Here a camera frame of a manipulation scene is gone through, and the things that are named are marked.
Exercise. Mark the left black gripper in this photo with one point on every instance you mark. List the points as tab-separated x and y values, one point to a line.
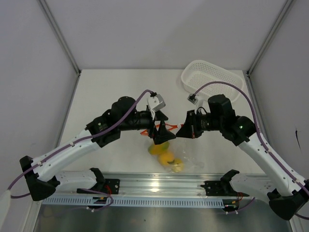
162	133

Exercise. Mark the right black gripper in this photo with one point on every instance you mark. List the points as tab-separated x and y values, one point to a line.
189	129

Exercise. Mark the yellow green mango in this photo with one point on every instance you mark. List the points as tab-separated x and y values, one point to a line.
158	149

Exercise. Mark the orange fruit with leaf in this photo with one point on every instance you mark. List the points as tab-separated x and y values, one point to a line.
166	158

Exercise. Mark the clear orange zip top bag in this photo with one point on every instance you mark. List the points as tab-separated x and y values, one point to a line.
181	149

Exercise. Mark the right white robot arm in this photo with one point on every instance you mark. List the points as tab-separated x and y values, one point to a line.
288	191

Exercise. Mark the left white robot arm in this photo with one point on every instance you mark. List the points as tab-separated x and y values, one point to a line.
45	175

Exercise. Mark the white perforated plastic basket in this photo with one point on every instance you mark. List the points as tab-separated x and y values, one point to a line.
200	72

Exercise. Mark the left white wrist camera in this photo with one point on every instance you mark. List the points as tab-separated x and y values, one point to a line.
155	103

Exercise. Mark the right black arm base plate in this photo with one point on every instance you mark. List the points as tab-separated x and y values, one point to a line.
218	188

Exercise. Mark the aluminium mounting rail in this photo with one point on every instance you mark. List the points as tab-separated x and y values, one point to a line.
159	184

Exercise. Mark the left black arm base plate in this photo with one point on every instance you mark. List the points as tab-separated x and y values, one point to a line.
111	186

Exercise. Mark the right side aluminium rail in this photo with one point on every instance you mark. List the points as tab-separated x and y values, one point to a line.
258	113

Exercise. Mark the white slotted cable duct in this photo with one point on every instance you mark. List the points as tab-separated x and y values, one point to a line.
136	201

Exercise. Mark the right aluminium frame post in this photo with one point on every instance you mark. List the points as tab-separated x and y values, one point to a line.
280	18

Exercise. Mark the aluminium frame post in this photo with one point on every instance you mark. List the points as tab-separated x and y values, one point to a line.
280	18
44	6

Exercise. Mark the left aluminium frame post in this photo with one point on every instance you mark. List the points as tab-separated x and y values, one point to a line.
44	6

